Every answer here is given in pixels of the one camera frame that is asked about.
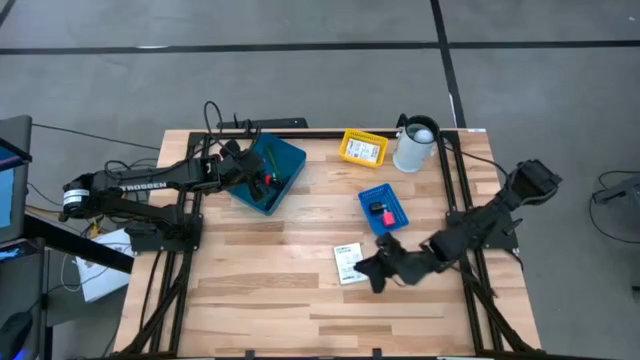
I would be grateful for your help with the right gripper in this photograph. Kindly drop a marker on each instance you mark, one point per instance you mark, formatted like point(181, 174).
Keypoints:
point(412, 265)

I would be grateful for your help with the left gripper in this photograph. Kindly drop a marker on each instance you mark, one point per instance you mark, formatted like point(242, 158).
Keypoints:
point(240, 167)

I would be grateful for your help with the white printed packet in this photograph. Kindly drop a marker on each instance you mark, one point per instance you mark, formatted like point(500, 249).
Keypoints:
point(347, 262)
point(364, 151)

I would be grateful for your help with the pink charger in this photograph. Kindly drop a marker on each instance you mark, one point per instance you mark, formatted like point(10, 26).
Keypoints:
point(389, 220)

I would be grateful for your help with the black charger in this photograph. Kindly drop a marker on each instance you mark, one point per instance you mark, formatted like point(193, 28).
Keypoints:
point(376, 207)

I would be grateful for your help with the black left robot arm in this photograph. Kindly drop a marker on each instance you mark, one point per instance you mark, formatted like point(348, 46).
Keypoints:
point(145, 186)

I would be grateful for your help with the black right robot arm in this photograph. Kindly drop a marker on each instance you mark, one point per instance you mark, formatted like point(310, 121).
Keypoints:
point(475, 230)

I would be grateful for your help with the teal plastic bin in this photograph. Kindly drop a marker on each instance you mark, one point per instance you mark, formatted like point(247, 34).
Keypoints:
point(290, 155)

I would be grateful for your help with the black table clamp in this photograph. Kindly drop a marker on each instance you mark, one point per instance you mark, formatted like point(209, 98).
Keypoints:
point(247, 129)
point(249, 353)
point(377, 353)

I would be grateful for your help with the black electronics box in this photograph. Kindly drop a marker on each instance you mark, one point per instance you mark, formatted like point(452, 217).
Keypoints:
point(280, 123)

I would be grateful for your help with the blue plastic basket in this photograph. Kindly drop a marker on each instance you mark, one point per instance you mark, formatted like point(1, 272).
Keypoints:
point(397, 210)

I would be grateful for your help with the yellow plastic basket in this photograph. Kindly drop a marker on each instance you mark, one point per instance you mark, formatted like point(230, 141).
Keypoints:
point(343, 149)

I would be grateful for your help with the white cylindrical container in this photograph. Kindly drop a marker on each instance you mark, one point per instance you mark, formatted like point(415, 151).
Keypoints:
point(410, 155)

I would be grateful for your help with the white ball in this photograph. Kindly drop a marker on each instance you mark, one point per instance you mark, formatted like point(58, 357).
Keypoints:
point(424, 135)

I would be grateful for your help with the white box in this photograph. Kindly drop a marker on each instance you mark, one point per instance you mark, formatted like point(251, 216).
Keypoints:
point(102, 280)

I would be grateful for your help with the black desk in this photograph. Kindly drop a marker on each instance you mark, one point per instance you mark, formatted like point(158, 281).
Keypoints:
point(75, 242)

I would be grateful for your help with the computer monitor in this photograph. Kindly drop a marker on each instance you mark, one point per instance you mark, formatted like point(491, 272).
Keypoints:
point(12, 150)

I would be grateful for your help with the grey floor device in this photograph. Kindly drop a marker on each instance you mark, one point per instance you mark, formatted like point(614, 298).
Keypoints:
point(625, 192)

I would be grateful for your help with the black computer mouse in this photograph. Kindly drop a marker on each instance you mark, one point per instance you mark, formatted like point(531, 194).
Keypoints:
point(15, 335)

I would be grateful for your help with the black aluminium table frame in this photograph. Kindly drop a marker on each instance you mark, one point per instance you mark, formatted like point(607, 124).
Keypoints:
point(320, 134)

